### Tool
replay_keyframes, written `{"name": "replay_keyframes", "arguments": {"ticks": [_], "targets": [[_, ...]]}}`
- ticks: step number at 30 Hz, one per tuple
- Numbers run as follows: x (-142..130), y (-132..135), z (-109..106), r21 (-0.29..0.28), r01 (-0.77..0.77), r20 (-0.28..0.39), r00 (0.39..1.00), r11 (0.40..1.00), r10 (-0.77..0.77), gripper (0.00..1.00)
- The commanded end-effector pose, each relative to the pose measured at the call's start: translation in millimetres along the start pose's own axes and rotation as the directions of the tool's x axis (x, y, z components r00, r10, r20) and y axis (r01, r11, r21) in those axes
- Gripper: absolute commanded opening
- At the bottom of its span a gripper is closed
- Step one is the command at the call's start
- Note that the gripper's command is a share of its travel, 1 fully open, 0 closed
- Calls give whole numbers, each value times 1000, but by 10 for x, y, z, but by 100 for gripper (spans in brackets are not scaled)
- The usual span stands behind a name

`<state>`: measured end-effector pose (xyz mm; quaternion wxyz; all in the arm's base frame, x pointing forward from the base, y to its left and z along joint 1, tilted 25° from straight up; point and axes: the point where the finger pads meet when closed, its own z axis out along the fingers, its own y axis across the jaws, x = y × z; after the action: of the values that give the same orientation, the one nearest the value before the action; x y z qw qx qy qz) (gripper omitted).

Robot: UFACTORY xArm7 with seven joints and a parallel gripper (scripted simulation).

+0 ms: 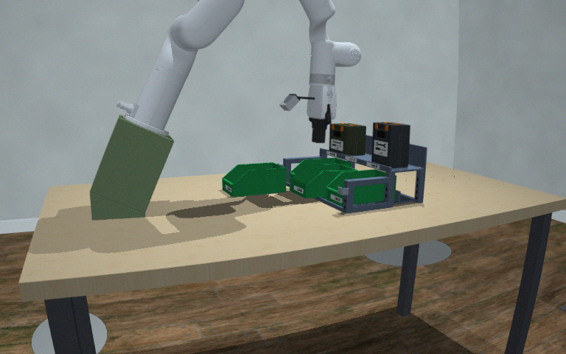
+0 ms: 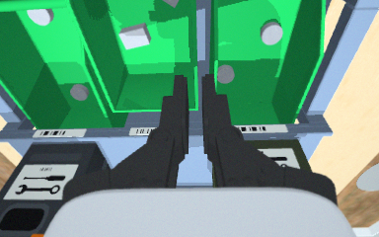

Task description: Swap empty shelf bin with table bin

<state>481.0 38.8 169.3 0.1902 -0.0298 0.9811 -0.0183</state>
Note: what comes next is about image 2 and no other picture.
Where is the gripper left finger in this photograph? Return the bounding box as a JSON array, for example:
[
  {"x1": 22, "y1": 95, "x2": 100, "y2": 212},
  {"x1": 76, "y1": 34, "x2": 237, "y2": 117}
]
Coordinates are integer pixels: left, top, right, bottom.
[{"x1": 61, "y1": 75, "x2": 190, "y2": 207}]

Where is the green bin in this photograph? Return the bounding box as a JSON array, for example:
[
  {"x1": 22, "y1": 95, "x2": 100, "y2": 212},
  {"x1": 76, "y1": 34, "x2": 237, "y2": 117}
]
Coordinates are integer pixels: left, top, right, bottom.
[
  {"x1": 0, "y1": 0, "x2": 128, "y2": 129},
  {"x1": 65, "y1": 0, "x2": 198, "y2": 113},
  {"x1": 209, "y1": 0, "x2": 326, "y2": 125}
]

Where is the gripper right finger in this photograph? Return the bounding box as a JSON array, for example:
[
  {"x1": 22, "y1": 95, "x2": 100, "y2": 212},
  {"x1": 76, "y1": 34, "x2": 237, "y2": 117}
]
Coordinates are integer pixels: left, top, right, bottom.
[{"x1": 202, "y1": 74, "x2": 338, "y2": 206}]

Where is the grey metal block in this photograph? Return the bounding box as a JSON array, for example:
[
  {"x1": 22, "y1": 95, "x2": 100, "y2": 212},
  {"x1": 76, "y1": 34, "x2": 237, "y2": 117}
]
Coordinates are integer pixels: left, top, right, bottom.
[
  {"x1": 118, "y1": 23, "x2": 151, "y2": 49},
  {"x1": 163, "y1": 0, "x2": 179, "y2": 8}
]

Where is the black tool case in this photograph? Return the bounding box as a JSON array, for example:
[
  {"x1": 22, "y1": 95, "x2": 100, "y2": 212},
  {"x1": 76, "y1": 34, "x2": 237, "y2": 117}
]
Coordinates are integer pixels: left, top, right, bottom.
[{"x1": 0, "y1": 143, "x2": 111, "y2": 237}]

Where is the olive green tool case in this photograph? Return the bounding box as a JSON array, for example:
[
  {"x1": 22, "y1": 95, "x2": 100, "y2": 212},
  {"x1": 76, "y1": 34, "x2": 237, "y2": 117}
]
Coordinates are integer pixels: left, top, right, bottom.
[{"x1": 212, "y1": 139, "x2": 312, "y2": 188}]

